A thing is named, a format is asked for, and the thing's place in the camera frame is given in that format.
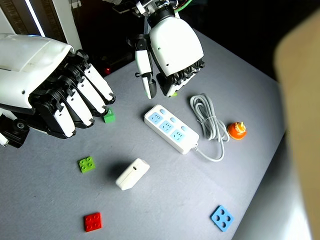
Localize lime green flat brick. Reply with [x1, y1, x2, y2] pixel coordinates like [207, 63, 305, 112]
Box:
[77, 156, 97, 174]

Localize blue four-hole foam square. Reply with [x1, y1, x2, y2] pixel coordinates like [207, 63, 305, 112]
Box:
[210, 205, 235, 233]

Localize red flat toy brick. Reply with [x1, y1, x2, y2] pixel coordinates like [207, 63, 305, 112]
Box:
[83, 212, 103, 233]

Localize green number cube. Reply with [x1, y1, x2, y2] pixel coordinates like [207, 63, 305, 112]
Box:
[103, 107, 117, 124]

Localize white charger adapter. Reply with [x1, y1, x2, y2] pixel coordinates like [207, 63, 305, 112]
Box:
[115, 157, 151, 192]

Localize green cable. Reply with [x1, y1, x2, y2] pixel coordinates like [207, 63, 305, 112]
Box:
[174, 0, 194, 12]

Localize grey coiled power cable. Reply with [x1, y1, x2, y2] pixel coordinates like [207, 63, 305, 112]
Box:
[189, 93, 230, 162]

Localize orange toy cake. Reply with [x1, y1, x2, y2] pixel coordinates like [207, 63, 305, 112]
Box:
[226, 121, 248, 141]

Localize beige blurred panel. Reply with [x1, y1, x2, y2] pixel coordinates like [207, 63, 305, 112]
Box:
[273, 11, 320, 240]

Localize grey table cloth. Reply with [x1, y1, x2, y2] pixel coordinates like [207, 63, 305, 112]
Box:
[0, 27, 313, 240]

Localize white frame post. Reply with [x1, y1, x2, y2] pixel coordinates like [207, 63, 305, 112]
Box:
[51, 0, 83, 51]

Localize white power strip blue sockets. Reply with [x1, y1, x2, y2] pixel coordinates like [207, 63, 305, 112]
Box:
[143, 104, 200, 155]

